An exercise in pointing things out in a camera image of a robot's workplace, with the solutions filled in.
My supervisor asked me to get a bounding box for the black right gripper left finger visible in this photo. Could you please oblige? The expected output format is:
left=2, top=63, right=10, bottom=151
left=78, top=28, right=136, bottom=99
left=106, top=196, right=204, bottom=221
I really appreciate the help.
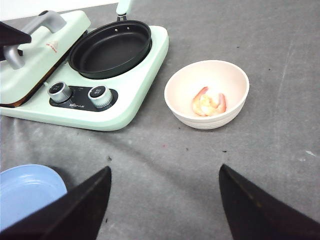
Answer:
left=0, top=166, right=112, bottom=240

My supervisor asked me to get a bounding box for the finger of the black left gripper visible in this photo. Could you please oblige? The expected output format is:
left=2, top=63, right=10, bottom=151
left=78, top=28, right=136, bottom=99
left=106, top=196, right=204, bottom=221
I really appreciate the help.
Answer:
left=0, top=22, right=32, bottom=47

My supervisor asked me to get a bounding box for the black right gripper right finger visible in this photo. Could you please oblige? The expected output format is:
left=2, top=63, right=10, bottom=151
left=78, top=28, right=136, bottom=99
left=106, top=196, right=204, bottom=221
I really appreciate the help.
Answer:
left=218, top=164, right=320, bottom=240

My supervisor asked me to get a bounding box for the breakfast maker hinged lid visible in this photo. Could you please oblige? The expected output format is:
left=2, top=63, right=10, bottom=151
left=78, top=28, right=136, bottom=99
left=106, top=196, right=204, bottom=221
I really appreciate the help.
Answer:
left=0, top=10, right=91, bottom=108

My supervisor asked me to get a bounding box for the beige ribbed bowl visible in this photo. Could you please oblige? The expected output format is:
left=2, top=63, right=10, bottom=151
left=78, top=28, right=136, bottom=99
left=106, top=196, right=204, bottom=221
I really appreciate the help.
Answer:
left=164, top=60, right=250, bottom=130

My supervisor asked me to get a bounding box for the mint green breakfast maker base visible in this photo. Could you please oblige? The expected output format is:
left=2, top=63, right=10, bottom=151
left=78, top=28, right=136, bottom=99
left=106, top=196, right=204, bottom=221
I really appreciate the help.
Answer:
left=0, top=25, right=169, bottom=131

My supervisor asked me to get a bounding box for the pink cooked shrimp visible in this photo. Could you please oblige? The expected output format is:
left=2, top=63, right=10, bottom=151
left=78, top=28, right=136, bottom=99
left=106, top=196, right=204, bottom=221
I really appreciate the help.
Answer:
left=191, top=86, right=227, bottom=117

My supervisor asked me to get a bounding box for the left silver control knob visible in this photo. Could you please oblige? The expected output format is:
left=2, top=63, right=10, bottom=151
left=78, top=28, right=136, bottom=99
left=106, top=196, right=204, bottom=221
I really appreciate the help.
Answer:
left=48, top=81, right=72, bottom=104

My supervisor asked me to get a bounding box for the silver control knob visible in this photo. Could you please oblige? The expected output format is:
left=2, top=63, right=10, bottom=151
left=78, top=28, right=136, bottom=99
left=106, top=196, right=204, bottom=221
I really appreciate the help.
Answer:
left=48, top=81, right=72, bottom=104
left=88, top=85, right=113, bottom=108

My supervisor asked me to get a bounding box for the black round frying pan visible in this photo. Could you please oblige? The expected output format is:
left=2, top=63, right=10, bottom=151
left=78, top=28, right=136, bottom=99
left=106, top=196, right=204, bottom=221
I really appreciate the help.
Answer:
left=68, top=0, right=152, bottom=80

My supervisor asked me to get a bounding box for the right silver control knob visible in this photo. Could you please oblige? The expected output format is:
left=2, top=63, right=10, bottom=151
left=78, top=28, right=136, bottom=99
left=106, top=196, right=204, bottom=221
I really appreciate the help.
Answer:
left=88, top=85, right=113, bottom=108

